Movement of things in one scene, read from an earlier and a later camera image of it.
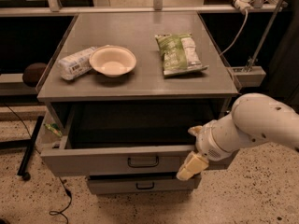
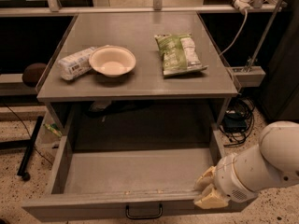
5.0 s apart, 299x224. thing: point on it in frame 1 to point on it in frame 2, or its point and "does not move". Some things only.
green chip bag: [179, 52] does not move
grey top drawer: [127, 137] to [129, 178]
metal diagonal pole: [266, 34] does not move
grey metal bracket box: [249, 76] does not move
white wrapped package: [77, 64] does not move
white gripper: [206, 143] to [230, 177]
